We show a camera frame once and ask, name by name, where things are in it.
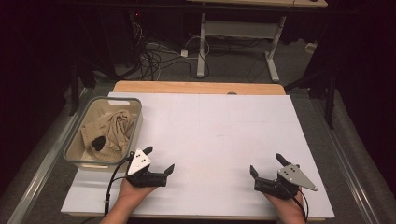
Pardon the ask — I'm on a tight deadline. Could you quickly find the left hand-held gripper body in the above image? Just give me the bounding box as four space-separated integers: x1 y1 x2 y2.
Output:
125 148 168 189

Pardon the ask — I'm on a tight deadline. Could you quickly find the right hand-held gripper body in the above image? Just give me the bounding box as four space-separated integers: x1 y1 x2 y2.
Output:
254 163 318 201

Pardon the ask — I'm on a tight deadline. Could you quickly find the person's right hand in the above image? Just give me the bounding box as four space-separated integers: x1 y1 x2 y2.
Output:
262 187 304 210

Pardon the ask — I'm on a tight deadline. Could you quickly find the person's left hand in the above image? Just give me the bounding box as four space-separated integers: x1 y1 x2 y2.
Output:
118 178 158 202

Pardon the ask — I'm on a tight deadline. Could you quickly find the beige cloth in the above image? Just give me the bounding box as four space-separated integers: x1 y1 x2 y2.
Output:
80 109 137 161

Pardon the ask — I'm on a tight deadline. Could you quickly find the small black cloth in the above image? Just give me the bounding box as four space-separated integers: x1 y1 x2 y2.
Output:
91 135 106 152

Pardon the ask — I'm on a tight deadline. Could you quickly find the white table sheet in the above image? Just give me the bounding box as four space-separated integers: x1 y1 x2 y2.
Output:
60 91 335 219

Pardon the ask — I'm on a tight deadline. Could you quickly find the beige basket with grey rim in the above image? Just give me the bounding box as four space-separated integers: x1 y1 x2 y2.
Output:
63 96 144 172

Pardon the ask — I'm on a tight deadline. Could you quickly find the black stand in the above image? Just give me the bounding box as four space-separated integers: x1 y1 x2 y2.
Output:
68 57 97 117
323 69 338 131

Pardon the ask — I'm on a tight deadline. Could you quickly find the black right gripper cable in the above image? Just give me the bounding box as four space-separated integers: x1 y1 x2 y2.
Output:
286 183 310 223

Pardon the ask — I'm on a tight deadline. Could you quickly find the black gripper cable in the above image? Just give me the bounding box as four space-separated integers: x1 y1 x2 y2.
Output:
286 183 310 223
104 151 134 217

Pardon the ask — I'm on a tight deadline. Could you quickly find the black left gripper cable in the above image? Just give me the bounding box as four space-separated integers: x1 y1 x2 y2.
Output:
104 151 134 217

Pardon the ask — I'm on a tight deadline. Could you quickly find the metal floor rail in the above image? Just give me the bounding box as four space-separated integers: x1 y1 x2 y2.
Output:
312 98 380 224
7 88 92 224

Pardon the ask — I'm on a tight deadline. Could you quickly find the black floor cable tangle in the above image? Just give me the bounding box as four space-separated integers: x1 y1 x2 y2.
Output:
124 18 213 82

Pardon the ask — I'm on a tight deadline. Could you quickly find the white metal desk frame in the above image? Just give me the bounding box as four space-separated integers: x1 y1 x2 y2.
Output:
186 0 329 84

